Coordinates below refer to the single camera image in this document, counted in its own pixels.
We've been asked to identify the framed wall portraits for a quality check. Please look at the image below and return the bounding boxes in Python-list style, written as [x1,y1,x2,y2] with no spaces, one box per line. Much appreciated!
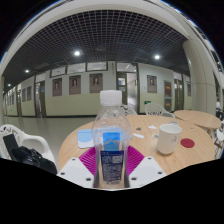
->
[6,73,193,113]

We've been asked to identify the clear plastic water bottle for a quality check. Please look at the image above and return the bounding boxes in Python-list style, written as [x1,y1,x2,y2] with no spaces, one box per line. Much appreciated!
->
[92,89,132,191]

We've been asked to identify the person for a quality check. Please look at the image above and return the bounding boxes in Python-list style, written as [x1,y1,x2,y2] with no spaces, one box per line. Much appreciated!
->
[215,98,223,113]

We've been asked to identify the white plastic chair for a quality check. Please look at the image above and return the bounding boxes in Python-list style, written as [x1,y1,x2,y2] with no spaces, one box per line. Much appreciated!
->
[0,123,57,168]

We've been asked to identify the flat round red coaster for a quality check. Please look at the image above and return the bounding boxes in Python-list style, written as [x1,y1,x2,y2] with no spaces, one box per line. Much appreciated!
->
[180,137,196,150]

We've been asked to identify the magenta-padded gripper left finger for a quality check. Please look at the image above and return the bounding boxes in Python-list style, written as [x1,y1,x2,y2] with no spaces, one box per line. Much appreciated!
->
[56,145,101,190]

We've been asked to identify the door with glass window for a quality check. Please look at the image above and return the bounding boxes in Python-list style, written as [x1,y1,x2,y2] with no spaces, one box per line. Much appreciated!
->
[116,71,138,106]

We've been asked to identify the black bag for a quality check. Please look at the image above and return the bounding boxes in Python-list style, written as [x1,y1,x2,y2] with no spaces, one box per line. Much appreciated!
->
[9,145,58,175]

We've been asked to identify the white slatted chair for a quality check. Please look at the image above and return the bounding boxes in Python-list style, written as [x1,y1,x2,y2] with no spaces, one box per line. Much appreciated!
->
[214,121,224,160]

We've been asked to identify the round wooden side table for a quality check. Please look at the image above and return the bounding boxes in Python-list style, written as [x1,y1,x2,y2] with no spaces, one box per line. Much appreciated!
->
[173,109,223,134]

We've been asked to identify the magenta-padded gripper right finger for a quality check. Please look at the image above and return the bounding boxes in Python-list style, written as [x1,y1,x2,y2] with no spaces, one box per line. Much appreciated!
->
[123,145,168,190]

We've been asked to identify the round ceiling lights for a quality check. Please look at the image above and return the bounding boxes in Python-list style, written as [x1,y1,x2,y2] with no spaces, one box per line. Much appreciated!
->
[5,49,162,88]

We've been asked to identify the blue printed paper sheet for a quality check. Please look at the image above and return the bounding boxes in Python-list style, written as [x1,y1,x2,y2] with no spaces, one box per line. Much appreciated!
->
[77,128,96,149]

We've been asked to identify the white paper cup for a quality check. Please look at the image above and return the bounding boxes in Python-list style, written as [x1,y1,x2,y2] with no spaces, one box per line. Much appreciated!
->
[156,123,183,156]

